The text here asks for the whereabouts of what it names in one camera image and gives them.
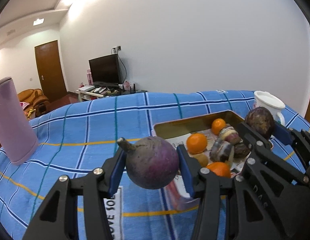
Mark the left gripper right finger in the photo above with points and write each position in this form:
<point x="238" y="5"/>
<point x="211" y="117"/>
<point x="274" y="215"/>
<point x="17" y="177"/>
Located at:
<point x="215" y="204"/>

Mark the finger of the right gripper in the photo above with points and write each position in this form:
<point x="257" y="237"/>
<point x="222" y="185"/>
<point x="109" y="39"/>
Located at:
<point x="298" y="141"/>
<point x="260" y="147"/>

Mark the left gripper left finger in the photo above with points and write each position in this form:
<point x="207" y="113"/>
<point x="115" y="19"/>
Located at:
<point x="57" y="216"/>

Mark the dark yam piece front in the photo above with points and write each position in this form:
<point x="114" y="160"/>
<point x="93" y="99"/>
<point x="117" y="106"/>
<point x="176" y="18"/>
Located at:
<point x="241" y="150"/>

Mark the dark yam end piece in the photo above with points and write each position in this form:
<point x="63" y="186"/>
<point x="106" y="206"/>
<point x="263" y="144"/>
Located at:
<point x="261" y="120"/>

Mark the cut purple yam cylinder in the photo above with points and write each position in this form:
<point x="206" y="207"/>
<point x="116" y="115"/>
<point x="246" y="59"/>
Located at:
<point x="230" y="135"/>

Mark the oval orange kumquat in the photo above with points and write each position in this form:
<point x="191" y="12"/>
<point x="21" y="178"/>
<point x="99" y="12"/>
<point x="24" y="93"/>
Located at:
<point x="220" y="169"/>

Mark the cut purple yam half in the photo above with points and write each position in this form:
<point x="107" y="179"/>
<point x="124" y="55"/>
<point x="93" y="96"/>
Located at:
<point x="222" y="151"/>

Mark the small orange mandarin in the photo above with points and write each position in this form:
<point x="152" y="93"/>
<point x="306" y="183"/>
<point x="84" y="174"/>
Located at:
<point x="217" y="125"/>

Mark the brown kiwi fruit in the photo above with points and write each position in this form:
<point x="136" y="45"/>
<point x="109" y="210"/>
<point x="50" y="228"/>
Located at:
<point x="202" y="159"/>

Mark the round orange mandarin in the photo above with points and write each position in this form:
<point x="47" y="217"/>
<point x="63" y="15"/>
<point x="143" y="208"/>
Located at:
<point x="196" y="143"/>

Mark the purple round turnip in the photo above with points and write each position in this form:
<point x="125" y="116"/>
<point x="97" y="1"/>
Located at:
<point x="151" y="163"/>

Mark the paper sheet in tin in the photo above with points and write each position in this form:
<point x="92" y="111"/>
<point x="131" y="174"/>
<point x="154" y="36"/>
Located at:
<point x="208" y="148"/>

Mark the pink cookie tin box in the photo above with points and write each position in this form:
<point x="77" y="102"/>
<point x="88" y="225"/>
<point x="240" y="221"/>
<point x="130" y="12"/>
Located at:
<point x="180" y="127"/>

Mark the white floral mug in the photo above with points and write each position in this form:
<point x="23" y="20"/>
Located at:
<point x="270" y="102"/>

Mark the purple electric kettle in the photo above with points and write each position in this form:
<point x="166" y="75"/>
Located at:
<point x="16" y="135"/>

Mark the pink floral cushion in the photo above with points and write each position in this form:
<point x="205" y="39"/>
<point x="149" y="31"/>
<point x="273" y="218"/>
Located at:
<point x="24" y="105"/>

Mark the orange leather sofa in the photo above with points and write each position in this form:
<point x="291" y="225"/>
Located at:
<point x="38" y="102"/>

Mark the white tv stand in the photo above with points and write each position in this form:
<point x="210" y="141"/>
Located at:
<point x="90" y="92"/>

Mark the brown wooden door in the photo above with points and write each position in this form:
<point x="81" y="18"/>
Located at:
<point x="50" y="70"/>

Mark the black television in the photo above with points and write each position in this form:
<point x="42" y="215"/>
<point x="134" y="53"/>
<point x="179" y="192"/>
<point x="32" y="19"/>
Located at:
<point x="106" y="69"/>

